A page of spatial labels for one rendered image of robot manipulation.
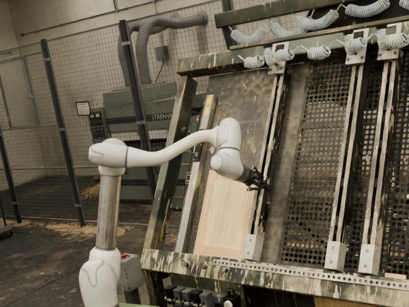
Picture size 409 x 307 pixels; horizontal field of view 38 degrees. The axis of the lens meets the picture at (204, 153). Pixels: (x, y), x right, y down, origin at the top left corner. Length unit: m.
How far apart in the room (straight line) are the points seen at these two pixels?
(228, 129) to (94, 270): 0.90
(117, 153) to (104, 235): 0.46
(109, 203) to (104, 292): 0.43
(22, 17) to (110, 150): 9.77
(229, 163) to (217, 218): 0.61
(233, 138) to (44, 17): 9.33
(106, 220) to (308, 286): 1.02
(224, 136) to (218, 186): 0.59
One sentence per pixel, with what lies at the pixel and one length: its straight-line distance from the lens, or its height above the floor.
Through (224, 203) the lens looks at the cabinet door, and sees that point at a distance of 3.23.
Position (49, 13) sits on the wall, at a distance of 11.72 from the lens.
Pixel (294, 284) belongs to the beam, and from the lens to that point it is 2.85.
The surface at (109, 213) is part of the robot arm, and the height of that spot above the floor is 1.27.
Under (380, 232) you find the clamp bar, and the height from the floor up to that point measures 1.06.
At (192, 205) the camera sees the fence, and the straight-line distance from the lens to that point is 3.36.
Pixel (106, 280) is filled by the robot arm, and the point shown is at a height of 1.02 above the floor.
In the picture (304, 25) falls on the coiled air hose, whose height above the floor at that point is 2.02.
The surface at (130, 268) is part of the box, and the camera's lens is 3.31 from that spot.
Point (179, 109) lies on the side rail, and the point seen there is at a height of 1.64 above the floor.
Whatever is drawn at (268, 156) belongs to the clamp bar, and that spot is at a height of 1.38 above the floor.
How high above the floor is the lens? 1.96
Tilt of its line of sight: 10 degrees down
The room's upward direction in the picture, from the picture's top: 10 degrees counter-clockwise
